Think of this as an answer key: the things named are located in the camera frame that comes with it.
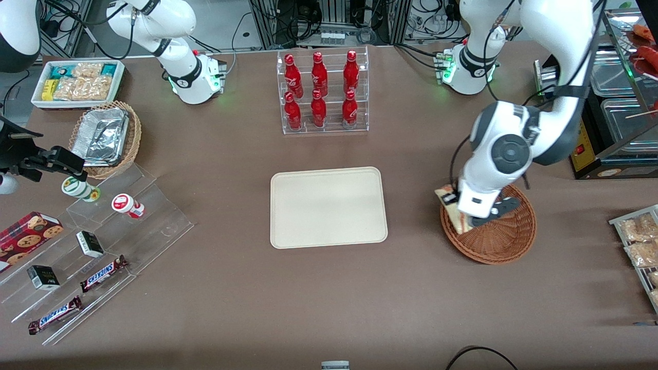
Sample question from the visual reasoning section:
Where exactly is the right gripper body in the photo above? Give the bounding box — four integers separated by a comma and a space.
0, 116, 27, 173

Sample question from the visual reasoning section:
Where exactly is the triangle sandwich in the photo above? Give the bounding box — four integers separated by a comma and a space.
434, 185, 474, 235

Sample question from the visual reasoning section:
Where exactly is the aluminium foil tray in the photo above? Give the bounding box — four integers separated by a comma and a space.
71, 107, 130, 168

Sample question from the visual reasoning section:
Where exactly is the brown round wicker basket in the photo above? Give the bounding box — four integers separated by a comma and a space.
440, 185, 537, 265

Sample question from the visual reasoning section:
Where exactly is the light tan wicker basket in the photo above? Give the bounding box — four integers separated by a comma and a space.
68, 100, 142, 180

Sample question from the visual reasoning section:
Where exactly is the beige rectangular tray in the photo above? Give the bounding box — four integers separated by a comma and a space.
270, 166, 389, 250

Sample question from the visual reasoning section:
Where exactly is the green white yogurt bottle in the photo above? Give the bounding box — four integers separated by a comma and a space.
62, 176, 101, 202

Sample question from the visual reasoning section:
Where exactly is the white rectangular snack bin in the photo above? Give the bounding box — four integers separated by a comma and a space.
31, 59, 125, 111

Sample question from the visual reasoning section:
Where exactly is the red tartan cookie box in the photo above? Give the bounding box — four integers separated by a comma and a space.
0, 211, 64, 273

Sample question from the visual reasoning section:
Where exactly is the red white yogurt bottle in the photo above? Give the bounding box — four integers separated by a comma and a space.
112, 193, 145, 219

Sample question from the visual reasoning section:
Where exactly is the clear bag of crackers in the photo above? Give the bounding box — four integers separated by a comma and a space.
53, 76, 113, 101
71, 62, 103, 79

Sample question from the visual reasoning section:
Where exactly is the small black box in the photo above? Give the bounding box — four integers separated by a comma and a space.
76, 230, 105, 258
27, 265, 61, 291

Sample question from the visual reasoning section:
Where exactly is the clear acrylic stepped shelf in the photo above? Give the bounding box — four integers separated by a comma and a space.
0, 163, 195, 346

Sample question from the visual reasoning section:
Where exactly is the Snickers chocolate bar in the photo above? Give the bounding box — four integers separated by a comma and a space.
28, 295, 83, 336
80, 255, 129, 293

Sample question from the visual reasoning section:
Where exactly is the red cola bottle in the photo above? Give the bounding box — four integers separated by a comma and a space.
343, 50, 360, 96
310, 89, 327, 128
312, 51, 328, 98
284, 91, 302, 131
342, 90, 358, 129
284, 53, 304, 99

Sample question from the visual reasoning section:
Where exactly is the clear acrylic bottle rack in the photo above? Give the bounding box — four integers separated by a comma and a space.
277, 46, 370, 135

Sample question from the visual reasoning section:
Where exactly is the black food warmer case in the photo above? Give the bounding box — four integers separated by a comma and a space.
535, 8, 658, 180

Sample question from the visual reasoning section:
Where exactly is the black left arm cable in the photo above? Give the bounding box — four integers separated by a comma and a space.
450, 135, 474, 192

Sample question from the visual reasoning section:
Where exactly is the grey wire rack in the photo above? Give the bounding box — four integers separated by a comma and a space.
609, 205, 658, 315

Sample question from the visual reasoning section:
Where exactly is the black table cable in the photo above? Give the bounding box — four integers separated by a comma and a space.
445, 346, 520, 370

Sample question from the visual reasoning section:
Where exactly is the aluminium frame rack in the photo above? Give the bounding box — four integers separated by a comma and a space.
249, 0, 412, 49

